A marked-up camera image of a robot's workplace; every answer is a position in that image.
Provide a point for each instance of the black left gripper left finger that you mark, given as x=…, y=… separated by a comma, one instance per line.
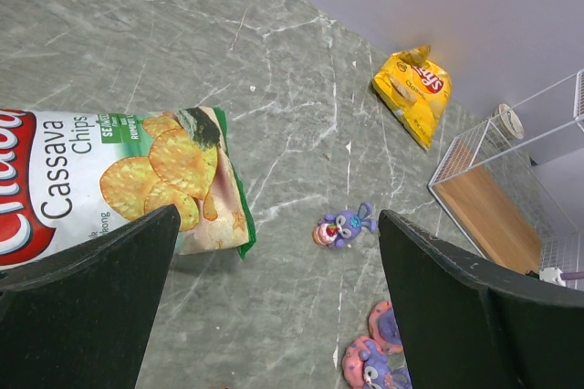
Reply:
x=82, y=317

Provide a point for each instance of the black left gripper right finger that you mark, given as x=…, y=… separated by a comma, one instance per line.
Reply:
x=466, y=322

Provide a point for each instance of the purple bunny on pink donut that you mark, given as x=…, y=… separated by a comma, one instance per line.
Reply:
x=383, y=327

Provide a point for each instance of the purple bunny donut toy front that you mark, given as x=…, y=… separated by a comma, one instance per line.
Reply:
x=365, y=366

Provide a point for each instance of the green cassava chips bag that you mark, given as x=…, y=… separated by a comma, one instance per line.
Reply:
x=69, y=177

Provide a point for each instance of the purple bunny toy standing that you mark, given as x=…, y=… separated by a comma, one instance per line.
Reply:
x=335, y=230

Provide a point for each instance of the silver top tin can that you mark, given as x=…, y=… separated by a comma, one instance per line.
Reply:
x=507, y=123

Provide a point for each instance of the yellow Lays chips bag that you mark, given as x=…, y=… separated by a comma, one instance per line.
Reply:
x=416, y=90

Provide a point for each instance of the white wire wooden shelf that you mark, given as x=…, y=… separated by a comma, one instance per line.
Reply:
x=520, y=203

